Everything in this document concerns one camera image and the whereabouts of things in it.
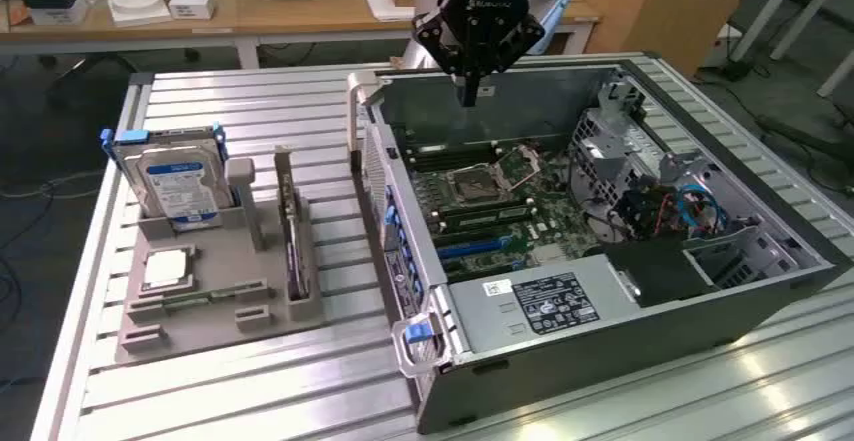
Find metal socket cover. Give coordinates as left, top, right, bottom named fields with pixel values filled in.
left=491, top=143, right=543, bottom=190

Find tall metal disk bay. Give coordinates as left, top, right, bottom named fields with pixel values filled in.
left=569, top=79, right=675, bottom=215

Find white table frame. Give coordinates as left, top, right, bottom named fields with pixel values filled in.
left=729, top=0, right=854, bottom=98

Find white box with red button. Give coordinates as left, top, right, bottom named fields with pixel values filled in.
left=709, top=23, right=747, bottom=70

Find white labelled box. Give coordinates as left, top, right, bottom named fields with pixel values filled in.
left=167, top=0, right=219, bottom=20

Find hard disk with blue caddy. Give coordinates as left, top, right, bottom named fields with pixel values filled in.
left=98, top=123, right=230, bottom=236

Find low metal disk bay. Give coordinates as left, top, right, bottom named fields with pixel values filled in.
left=681, top=224, right=802, bottom=292

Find RAM stick with sticker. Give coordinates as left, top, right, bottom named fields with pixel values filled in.
left=430, top=198, right=539, bottom=226
left=436, top=209, right=534, bottom=237

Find black chair base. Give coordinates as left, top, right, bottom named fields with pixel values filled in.
left=37, top=46, right=203, bottom=108

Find grey parts rack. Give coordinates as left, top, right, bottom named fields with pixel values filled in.
left=114, top=157, right=330, bottom=365

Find white round holder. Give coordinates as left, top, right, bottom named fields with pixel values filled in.
left=107, top=0, right=175, bottom=28

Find white box with black lid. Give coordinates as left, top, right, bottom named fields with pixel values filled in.
left=17, top=0, right=92, bottom=26

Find blue wire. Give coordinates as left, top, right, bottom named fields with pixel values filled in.
left=674, top=184, right=730, bottom=240

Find black floor stand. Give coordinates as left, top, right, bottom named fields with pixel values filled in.
left=755, top=110, right=854, bottom=165

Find blue expansion slot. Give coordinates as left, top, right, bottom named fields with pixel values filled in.
left=434, top=236, right=514, bottom=260

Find wooden cabinet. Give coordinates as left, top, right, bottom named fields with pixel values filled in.
left=571, top=0, right=767, bottom=70

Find bare green RAM stick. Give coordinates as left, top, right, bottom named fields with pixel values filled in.
left=159, top=284, right=267, bottom=310

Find silver CPU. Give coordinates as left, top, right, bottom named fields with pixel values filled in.
left=142, top=249, right=194, bottom=290

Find grey power supply unit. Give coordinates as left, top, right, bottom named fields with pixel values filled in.
left=444, top=254, right=643, bottom=356

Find graphics card with metal bracket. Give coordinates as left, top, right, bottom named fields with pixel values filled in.
left=271, top=143, right=315, bottom=308

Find open black PC case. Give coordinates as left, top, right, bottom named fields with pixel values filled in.
left=344, top=58, right=854, bottom=436

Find white paper stack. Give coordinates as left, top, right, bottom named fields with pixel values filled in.
left=362, top=0, right=420, bottom=23

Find wooden desk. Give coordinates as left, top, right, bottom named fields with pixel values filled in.
left=0, top=0, right=603, bottom=70

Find red wire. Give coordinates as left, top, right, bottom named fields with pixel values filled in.
left=647, top=186, right=670, bottom=238

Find silver chipset heatsink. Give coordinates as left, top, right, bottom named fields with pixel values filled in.
left=535, top=245, right=577, bottom=267

